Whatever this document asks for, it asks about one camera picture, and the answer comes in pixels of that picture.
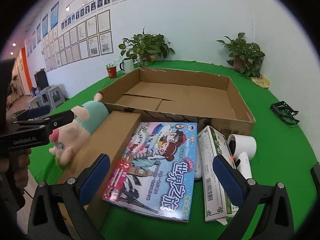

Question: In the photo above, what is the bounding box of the grey plastic stool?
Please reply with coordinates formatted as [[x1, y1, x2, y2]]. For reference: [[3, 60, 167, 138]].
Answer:
[[27, 96, 43, 109], [47, 85, 65, 110]]

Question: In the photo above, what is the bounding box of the red paper cup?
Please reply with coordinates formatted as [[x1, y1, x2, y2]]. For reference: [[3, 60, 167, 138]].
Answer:
[[106, 63, 117, 79]]

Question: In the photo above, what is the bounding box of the person's left hand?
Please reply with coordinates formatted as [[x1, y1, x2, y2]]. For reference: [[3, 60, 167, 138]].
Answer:
[[1, 148, 31, 189]]

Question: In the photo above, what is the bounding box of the pink pig plush toy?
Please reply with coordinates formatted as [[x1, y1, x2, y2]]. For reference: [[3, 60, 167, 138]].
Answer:
[[49, 90, 109, 169]]

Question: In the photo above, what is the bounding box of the white handheld fan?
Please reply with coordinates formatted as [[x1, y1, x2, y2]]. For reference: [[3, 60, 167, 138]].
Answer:
[[227, 134, 257, 179]]

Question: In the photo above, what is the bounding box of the left potted green plant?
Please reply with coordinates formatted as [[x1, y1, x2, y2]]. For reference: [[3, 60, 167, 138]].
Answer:
[[118, 29, 175, 67]]

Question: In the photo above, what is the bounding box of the potted green plant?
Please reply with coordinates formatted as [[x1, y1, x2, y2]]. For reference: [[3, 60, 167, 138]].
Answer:
[[217, 32, 265, 78], [118, 29, 175, 67]]

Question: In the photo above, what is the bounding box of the colourful board game box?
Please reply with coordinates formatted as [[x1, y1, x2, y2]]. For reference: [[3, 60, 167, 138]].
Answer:
[[101, 122, 197, 222]]

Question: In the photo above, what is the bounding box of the black cabinet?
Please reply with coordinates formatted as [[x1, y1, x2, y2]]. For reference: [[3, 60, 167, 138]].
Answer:
[[34, 69, 49, 91]]

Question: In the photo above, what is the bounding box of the white enamel mug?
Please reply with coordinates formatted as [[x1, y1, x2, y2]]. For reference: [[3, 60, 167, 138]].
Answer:
[[119, 58, 135, 74]]

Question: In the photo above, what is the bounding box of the white green carton box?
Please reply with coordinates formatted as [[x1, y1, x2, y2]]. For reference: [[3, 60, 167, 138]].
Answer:
[[197, 126, 238, 225]]

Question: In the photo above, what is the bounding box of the black plastic bracket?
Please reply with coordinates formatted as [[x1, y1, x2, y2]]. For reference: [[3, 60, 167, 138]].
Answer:
[[270, 101, 300, 126]]

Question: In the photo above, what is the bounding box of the long cardboard box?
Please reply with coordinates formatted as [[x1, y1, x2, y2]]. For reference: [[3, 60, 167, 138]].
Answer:
[[56, 110, 143, 230]]

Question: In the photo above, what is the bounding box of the large open cardboard tray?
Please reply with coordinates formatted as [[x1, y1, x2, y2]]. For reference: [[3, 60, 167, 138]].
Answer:
[[102, 68, 255, 137]]

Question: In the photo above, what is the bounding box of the right potted green plant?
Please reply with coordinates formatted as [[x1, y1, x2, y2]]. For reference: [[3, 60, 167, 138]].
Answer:
[[217, 32, 265, 78]]

